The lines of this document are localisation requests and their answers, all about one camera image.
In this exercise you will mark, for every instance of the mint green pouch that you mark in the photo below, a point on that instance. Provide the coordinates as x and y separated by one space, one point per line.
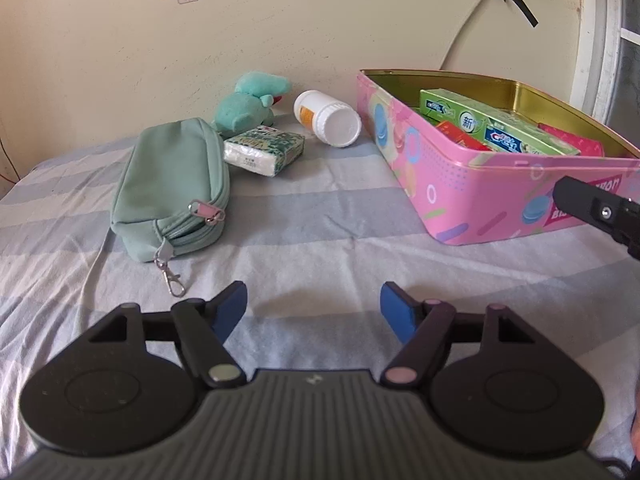
172 196

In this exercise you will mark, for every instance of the green toothpaste box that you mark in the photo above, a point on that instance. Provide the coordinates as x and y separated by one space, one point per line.
498 130

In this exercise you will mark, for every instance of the teal plush toy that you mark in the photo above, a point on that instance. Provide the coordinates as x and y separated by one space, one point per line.
250 104

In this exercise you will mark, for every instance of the green patterned tissue pack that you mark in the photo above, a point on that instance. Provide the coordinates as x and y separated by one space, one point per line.
264 150

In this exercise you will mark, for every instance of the red cigarette box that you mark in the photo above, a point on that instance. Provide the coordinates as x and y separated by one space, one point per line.
458 136

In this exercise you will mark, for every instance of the white pill bottle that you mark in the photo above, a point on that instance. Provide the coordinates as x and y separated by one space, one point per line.
332 121

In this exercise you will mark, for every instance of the striped bed sheet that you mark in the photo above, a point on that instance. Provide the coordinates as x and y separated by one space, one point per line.
313 245

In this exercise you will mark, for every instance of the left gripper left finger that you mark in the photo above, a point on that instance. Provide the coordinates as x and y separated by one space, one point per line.
203 327

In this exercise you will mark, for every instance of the window frame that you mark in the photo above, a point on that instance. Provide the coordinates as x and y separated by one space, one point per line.
606 77

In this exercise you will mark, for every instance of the pink gold-lined tin box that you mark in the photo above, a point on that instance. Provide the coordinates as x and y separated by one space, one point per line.
465 196

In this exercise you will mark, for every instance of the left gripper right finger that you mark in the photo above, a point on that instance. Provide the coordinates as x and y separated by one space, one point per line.
423 330

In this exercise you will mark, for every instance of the pink tissue packet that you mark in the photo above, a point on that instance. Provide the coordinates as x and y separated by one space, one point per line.
585 146

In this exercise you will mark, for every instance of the person's right hand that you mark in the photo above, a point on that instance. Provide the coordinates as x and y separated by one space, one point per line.
635 440

